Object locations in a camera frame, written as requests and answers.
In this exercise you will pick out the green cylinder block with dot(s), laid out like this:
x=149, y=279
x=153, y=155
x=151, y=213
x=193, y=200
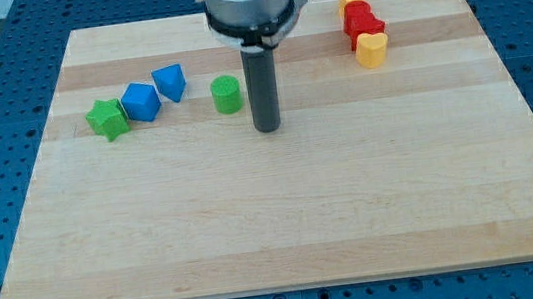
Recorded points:
x=226, y=94

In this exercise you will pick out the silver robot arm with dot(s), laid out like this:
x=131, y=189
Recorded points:
x=252, y=26

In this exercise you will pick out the blue triangle block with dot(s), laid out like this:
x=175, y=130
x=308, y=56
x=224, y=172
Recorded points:
x=170, y=82

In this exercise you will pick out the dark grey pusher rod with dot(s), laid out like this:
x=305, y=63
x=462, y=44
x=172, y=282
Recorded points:
x=260, y=79

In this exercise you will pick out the wooden board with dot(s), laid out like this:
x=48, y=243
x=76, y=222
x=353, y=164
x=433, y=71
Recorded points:
x=423, y=165

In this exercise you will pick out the blue cube block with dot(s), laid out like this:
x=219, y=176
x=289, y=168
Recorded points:
x=141, y=102

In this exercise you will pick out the yellow heart block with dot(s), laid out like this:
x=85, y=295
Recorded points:
x=371, y=49

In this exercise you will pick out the red star block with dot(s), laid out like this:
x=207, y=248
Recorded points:
x=375, y=26

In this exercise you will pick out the green star block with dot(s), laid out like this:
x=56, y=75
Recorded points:
x=108, y=118

